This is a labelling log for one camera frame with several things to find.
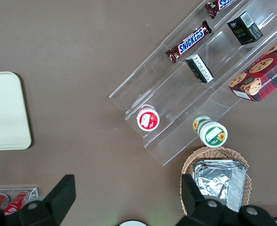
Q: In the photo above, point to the small black box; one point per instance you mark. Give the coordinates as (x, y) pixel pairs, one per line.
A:
(244, 29)
(200, 68)

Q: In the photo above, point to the green lid yogurt cup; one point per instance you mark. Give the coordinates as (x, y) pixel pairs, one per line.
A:
(212, 134)

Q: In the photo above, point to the red tartan cookie box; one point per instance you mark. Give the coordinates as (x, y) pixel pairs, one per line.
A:
(263, 75)

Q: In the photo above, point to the beige plastic tray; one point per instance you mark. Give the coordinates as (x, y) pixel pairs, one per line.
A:
(6, 110)

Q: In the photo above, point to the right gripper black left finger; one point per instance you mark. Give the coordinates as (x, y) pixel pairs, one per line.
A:
(56, 200)

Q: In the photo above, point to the clear acrylic stepped shelf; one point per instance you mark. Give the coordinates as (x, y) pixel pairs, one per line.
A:
(176, 103)

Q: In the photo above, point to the silver foil packets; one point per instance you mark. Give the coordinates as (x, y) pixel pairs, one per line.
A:
(218, 183)

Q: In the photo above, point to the clear acrylic bottle rack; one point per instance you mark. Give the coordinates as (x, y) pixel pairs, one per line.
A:
(33, 191)

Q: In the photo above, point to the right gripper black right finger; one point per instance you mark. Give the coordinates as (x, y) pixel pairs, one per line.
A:
(194, 207)

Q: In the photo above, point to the light tan wicker basket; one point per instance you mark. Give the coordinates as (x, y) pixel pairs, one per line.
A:
(187, 162)

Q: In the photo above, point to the red lid yogurt cup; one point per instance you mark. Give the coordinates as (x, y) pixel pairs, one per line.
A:
(148, 119)

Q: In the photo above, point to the Snickers chocolate bar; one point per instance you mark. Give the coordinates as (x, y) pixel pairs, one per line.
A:
(190, 41)
(219, 5)

